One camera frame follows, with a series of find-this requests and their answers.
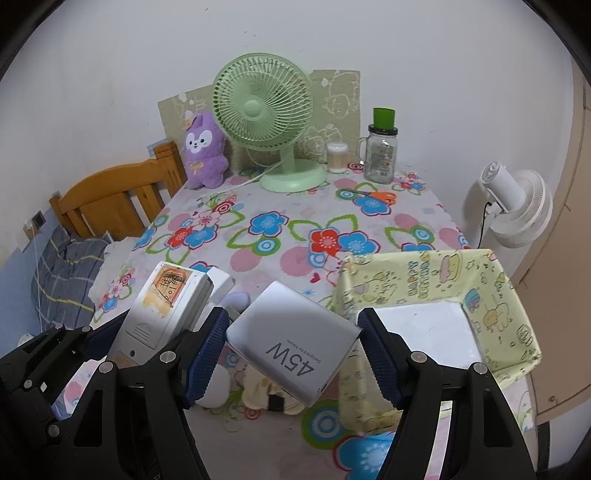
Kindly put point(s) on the yellow cartoon fabric storage box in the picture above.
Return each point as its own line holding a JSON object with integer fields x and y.
{"x": 458, "y": 306}

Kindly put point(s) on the beige wooden door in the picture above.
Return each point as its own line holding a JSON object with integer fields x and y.
{"x": 554, "y": 278}

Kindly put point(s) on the white standing fan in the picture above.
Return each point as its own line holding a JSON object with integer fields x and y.
{"x": 511, "y": 208}

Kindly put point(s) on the orange handled scissors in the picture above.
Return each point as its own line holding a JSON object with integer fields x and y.
{"x": 388, "y": 198}

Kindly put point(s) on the glass jar green lid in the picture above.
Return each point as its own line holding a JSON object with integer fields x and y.
{"x": 379, "y": 148}

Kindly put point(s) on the cream round tape measure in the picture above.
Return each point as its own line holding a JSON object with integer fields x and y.
{"x": 259, "y": 393}

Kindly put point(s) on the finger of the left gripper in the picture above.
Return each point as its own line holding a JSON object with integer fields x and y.
{"x": 87, "y": 343}

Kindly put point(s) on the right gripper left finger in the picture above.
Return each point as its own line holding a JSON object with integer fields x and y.
{"x": 130, "y": 422}

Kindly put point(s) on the small white plug charger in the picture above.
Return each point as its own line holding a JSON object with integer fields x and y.
{"x": 222, "y": 284}

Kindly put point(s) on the floral tablecloth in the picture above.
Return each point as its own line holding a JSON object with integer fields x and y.
{"x": 300, "y": 239}

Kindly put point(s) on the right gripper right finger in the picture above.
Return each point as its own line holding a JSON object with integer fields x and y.
{"x": 484, "y": 440}

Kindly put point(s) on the white 45W power adapter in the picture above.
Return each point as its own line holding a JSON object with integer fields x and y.
{"x": 296, "y": 343}

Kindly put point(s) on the white remote with sticker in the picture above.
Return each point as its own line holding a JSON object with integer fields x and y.
{"x": 170, "y": 301}

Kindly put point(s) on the clear cotton swab container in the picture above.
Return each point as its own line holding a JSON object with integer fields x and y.
{"x": 337, "y": 157}

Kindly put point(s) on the lavender oval case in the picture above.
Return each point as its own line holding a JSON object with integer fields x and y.
{"x": 235, "y": 303}

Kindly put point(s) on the green desk fan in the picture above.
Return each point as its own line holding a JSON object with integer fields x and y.
{"x": 263, "y": 102}

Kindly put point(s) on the grey plaid bedding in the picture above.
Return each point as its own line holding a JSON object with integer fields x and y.
{"x": 65, "y": 272}

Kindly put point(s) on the purple plush toy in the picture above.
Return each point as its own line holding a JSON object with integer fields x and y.
{"x": 204, "y": 160}

